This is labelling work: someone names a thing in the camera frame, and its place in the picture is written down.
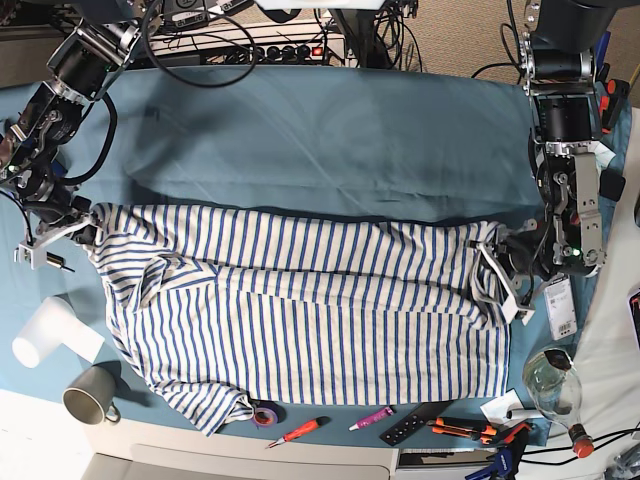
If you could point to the teal table cloth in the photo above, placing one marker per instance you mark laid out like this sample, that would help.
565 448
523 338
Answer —
337 141

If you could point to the white marker pen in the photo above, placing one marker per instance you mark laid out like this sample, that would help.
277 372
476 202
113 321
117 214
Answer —
523 414

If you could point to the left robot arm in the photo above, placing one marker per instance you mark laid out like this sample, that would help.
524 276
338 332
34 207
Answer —
556 59

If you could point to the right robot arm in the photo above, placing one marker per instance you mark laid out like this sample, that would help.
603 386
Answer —
82 70

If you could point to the clear blister pack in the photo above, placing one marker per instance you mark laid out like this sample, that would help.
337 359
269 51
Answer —
560 307

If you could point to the small black square box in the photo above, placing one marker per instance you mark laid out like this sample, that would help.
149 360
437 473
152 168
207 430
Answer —
612 184

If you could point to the orange black box cutter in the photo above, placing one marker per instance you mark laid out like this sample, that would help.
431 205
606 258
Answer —
484 433

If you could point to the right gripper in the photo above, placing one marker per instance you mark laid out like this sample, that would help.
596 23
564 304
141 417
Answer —
48 222

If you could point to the red utility knife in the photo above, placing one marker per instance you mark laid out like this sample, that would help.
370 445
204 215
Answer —
300 431

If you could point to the blue white striped T-shirt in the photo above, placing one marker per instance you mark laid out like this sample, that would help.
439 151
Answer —
216 309

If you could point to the black power strip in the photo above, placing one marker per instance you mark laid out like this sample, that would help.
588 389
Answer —
273 54

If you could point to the pink tube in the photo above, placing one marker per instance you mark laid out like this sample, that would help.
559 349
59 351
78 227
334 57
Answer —
373 418

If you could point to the orange black clamp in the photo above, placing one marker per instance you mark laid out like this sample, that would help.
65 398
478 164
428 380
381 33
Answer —
611 103

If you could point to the clear glass bottle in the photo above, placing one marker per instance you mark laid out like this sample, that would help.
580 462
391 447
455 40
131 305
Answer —
554 386

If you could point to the purple tape roll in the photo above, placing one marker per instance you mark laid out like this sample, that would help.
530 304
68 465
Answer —
265 415

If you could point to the grey ceramic mug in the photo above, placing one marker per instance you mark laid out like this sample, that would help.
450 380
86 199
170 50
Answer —
90 397

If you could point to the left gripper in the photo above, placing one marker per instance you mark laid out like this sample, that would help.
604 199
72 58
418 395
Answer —
502 278

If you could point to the black remote control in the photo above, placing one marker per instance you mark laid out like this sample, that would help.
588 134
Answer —
413 422

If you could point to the blue black clamp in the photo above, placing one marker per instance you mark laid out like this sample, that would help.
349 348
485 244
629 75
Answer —
505 462

